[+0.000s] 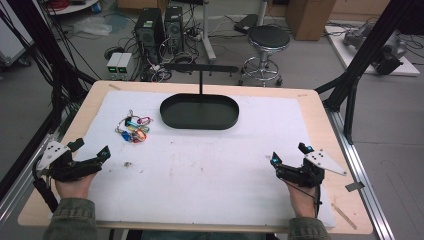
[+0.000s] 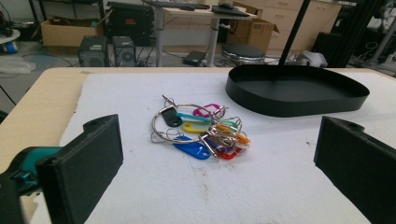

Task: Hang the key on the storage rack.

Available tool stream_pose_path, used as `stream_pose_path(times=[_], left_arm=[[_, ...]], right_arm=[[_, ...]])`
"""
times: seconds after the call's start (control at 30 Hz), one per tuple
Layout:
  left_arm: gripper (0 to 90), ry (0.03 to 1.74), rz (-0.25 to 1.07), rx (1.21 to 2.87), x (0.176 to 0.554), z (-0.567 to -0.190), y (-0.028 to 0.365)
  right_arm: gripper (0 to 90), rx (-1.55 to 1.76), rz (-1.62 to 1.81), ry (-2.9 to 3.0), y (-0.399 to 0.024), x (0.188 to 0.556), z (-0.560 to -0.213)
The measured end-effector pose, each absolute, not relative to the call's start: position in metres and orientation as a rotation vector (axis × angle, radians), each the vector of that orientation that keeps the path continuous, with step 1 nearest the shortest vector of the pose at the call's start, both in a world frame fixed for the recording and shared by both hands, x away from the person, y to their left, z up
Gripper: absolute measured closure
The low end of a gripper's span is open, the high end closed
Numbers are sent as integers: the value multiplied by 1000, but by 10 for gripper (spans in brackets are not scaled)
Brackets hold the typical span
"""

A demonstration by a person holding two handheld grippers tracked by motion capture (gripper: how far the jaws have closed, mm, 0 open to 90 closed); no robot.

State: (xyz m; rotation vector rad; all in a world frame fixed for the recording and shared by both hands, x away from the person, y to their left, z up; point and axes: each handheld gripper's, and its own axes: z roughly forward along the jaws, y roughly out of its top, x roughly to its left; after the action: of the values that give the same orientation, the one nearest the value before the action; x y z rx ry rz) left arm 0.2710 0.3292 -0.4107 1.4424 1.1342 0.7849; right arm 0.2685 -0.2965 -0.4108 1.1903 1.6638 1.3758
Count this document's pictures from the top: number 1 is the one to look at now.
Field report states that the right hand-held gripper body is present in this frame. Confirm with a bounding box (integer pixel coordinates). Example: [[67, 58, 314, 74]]
[[276, 149, 348, 189]]

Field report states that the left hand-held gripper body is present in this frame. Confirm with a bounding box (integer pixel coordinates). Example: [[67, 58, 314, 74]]
[[34, 139, 103, 183]]

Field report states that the person's left hand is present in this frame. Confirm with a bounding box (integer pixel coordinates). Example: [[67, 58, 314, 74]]
[[54, 172, 98, 200]]

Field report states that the person's right hand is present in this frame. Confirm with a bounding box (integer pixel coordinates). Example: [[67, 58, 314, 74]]
[[284, 181, 321, 220]]

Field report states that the bunch of colourful key tags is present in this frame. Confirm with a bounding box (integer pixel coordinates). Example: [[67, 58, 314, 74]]
[[114, 109, 155, 144]]

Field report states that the brown tape strip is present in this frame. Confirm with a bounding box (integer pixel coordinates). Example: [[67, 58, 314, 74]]
[[331, 202, 358, 231]]

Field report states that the white table mat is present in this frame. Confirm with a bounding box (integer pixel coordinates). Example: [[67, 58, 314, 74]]
[[87, 90, 336, 230]]

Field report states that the white power supply unit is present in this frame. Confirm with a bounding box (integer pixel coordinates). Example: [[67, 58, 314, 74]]
[[116, 52, 134, 81], [106, 51, 123, 81]]

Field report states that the black key stand with tray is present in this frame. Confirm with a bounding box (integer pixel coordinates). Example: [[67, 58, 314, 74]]
[[159, 63, 241, 131]]

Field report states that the white floor board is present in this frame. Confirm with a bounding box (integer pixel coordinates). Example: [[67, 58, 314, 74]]
[[324, 24, 421, 78]]

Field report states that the black round stool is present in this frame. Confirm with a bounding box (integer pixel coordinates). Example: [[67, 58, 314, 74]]
[[237, 25, 292, 88]]

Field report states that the clear plastic bag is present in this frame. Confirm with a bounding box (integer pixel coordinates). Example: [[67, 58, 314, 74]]
[[72, 15, 113, 37]]

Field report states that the grey robot device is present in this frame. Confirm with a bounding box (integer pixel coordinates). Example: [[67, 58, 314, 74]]
[[342, 22, 408, 76]]

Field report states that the brown cardboard box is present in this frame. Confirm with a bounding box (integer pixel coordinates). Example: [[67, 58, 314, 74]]
[[285, 0, 338, 42]]

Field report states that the black computer tower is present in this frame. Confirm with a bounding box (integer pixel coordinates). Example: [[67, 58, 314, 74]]
[[163, 6, 185, 55], [134, 7, 165, 65]]

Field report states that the black flat case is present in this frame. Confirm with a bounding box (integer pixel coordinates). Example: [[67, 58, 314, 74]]
[[232, 13, 260, 35]]

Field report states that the round white table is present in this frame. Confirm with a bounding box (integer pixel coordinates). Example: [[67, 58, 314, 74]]
[[45, 0, 102, 17]]

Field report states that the white table leg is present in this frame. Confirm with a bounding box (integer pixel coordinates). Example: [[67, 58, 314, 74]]
[[199, 0, 218, 63]]

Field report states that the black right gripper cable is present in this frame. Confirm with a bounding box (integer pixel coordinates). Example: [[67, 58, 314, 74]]
[[286, 181, 323, 218]]

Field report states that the small metal bracket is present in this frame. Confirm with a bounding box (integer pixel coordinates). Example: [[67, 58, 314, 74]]
[[344, 181, 366, 193]]

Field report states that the aluminium rail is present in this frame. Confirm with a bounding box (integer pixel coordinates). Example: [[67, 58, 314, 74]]
[[0, 133, 56, 229], [324, 107, 396, 240]]

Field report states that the black frame strut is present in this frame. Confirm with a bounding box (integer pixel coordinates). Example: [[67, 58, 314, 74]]
[[314, 0, 424, 146], [0, 0, 98, 135]]

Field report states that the tangle of floor cables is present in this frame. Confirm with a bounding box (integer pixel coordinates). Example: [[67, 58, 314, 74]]
[[103, 13, 214, 83]]

